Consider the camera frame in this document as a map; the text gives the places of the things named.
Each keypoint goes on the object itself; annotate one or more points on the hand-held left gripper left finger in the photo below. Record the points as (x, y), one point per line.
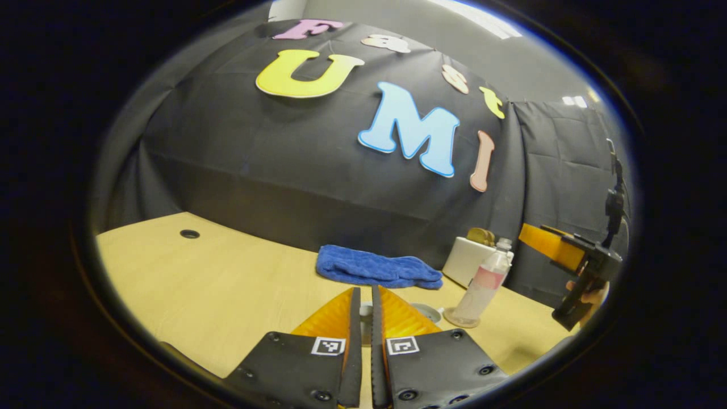
(355, 352)

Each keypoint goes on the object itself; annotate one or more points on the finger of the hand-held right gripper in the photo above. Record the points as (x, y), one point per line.
(551, 247)

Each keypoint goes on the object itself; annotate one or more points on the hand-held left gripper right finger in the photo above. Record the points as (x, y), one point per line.
(377, 352)

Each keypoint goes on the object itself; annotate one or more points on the clear plastic water bottle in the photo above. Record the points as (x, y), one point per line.
(483, 284)

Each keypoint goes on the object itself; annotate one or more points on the round brown coaster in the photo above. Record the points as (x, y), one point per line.
(448, 318)

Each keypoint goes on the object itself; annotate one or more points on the brown bread slice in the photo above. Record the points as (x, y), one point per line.
(491, 238)
(476, 236)

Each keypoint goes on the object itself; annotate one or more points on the blue folded towel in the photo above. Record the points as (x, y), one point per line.
(375, 267)

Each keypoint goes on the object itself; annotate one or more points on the white toaster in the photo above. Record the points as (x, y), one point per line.
(463, 261)

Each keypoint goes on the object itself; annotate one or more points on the black backdrop cloth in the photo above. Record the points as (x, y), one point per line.
(284, 147)

